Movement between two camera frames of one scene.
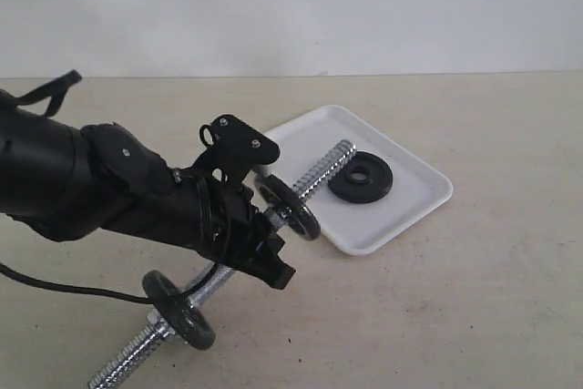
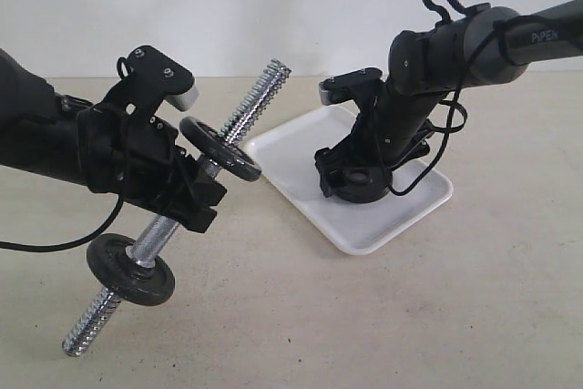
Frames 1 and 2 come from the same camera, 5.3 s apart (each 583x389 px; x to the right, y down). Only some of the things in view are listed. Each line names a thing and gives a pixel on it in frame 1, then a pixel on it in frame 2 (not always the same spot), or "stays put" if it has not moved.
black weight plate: x=364 y=179 stays put
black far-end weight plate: x=281 y=199 to x=225 y=155
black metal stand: x=233 y=148 to x=161 y=75
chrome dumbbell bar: x=212 y=276 to x=148 y=246
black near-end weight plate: x=188 y=322 to x=108 y=261
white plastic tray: x=381 y=189 stays put
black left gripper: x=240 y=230 to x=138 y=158
